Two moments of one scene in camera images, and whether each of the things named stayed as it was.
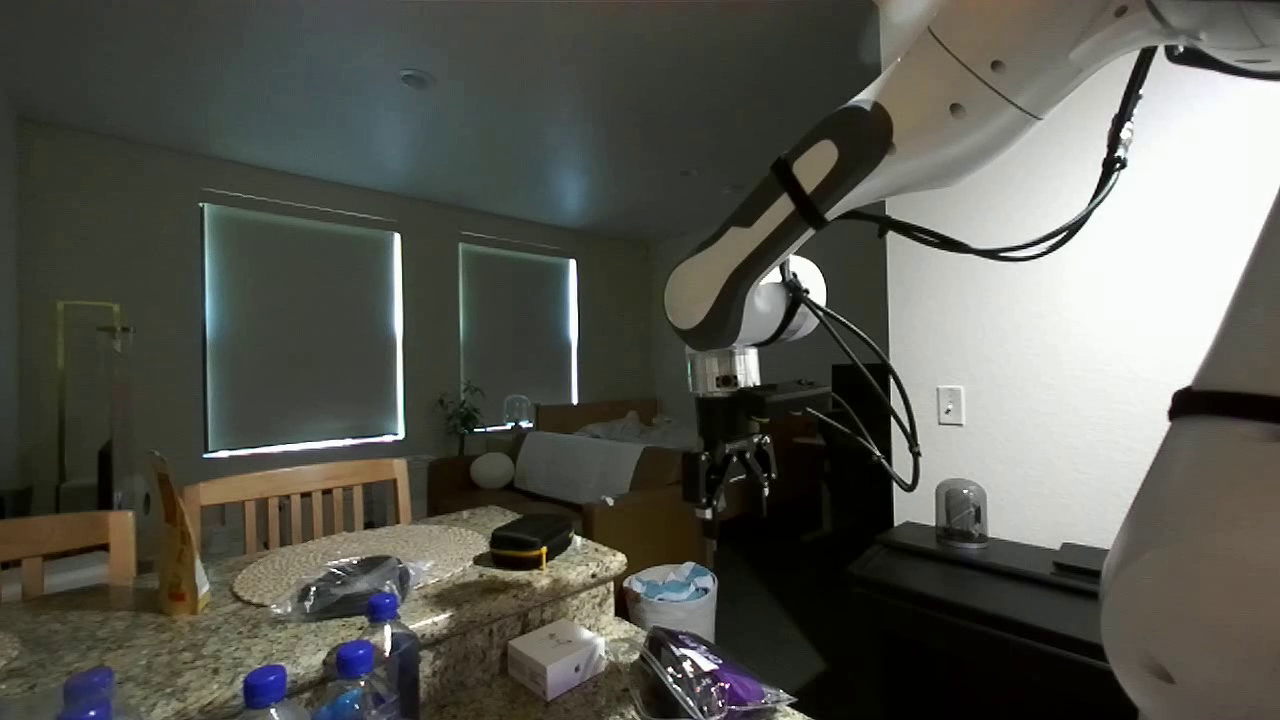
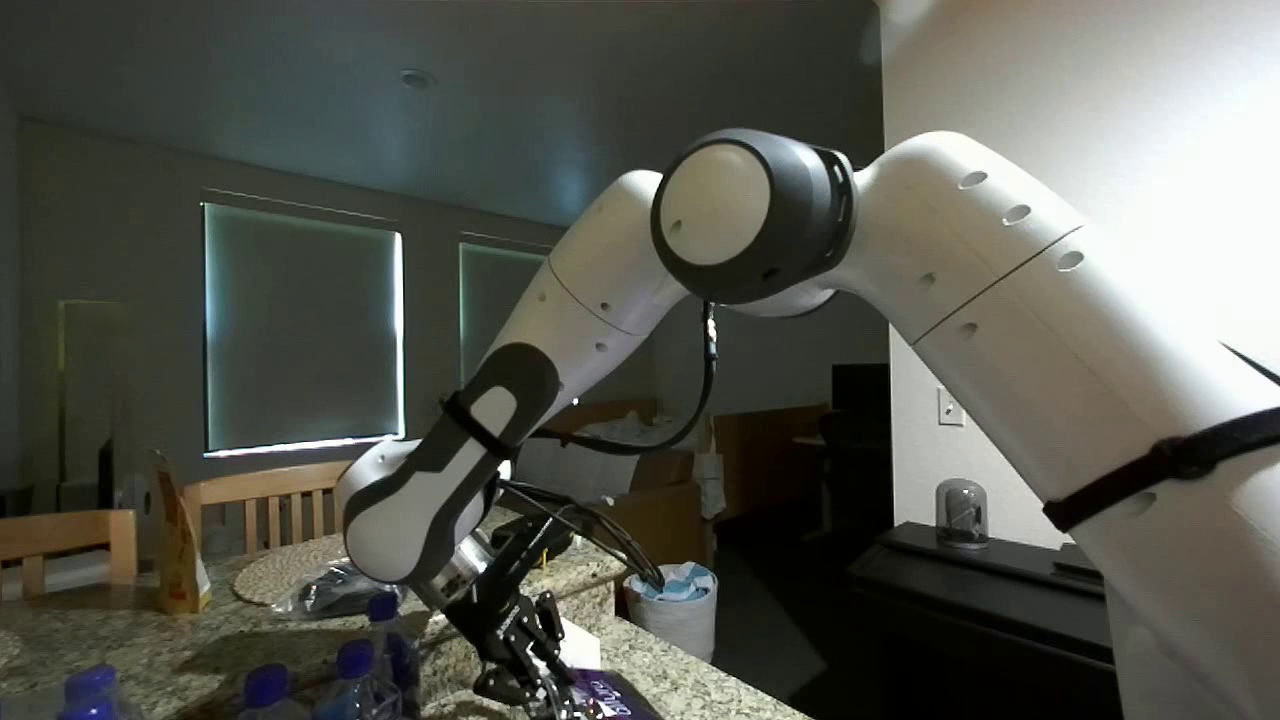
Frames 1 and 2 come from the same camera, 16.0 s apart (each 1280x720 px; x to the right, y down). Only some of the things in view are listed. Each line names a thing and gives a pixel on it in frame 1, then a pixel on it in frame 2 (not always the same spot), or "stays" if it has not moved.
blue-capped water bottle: [354, 664] stays
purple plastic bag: [709, 680] to [609, 691]
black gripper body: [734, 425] to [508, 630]
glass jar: [961, 515] stays
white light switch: [949, 407] stays
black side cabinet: [978, 630] stays
